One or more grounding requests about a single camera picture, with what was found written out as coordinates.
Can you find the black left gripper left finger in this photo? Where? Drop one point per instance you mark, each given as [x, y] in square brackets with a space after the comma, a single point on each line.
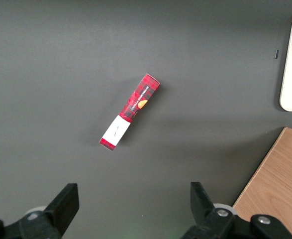
[61, 211]

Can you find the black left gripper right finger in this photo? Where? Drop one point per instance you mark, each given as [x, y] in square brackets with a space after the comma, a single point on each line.
[210, 224]

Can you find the wooden two-drawer cabinet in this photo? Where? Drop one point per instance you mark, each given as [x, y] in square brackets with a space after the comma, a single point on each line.
[280, 189]

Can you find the red plaid shortbread box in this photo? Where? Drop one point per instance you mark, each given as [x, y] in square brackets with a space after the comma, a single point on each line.
[133, 109]

